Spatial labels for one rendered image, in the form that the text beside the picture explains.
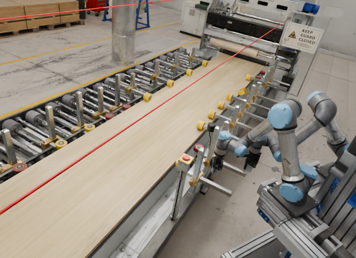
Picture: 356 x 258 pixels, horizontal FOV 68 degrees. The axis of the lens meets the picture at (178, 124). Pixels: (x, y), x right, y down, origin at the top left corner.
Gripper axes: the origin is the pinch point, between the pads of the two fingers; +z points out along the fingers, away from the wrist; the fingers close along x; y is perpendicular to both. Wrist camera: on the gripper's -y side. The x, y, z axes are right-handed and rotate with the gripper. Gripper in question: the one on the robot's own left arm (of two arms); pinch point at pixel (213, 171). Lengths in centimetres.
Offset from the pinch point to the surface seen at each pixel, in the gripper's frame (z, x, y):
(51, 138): 6, -124, -4
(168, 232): 23, -22, 39
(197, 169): -3.3, -12.1, 4.6
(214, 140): -13.4, -3.6, -19.0
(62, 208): 3, -83, 54
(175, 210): 13.0, -20.8, 29.1
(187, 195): 22.7, -14.4, 5.3
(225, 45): -12, 2, -289
